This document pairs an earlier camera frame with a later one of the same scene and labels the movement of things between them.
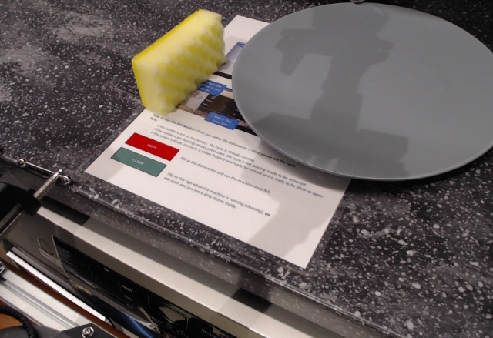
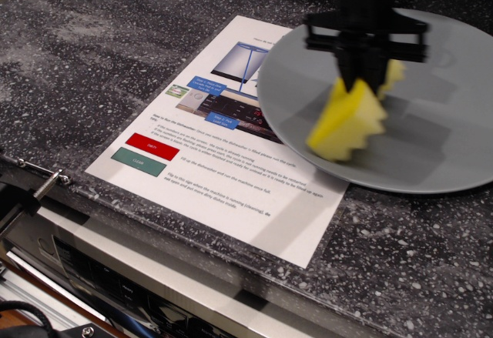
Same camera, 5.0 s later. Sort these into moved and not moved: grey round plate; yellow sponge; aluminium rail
Moved: yellow sponge; grey round plate
Not moved: aluminium rail
